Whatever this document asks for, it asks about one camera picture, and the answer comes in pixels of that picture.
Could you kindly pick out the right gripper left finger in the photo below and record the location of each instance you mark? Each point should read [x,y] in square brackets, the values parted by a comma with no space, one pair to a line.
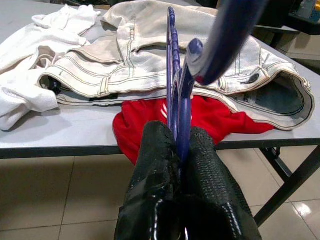
[152,175]

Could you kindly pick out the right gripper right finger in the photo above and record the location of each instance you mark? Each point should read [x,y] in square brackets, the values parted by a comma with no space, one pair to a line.
[207,180]

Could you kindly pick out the blue plastic hanger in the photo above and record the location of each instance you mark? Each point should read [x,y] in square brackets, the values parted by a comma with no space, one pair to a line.
[183,112]

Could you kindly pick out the red garment with white stripes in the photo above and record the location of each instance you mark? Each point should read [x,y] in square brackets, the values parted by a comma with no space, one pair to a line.
[215,117]

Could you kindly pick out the grey folding table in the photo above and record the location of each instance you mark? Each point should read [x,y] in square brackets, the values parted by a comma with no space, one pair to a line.
[50,151]

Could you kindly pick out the white denim jacket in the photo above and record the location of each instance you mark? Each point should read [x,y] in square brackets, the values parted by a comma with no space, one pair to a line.
[150,50]

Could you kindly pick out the thick white cotton garment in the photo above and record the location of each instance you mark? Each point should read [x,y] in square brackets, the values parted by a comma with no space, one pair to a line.
[25,50]

